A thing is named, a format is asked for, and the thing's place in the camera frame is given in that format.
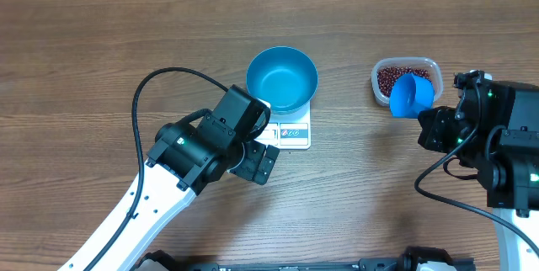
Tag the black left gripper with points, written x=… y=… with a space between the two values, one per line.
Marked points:
x=250 y=171

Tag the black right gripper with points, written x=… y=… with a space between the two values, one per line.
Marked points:
x=435 y=125

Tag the blue plastic measuring scoop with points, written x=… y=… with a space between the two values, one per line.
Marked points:
x=411 y=95

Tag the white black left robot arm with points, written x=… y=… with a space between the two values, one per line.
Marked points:
x=185 y=158

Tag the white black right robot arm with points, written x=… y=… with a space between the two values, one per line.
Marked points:
x=494 y=130

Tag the white digital kitchen scale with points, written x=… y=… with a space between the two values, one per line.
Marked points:
x=289 y=126

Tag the teal blue bowl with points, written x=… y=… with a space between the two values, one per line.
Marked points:
x=283 y=76

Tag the clear plastic bean container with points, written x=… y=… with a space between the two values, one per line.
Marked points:
x=415 y=62

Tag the red adzuki beans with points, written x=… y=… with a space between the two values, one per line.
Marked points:
x=387 y=76

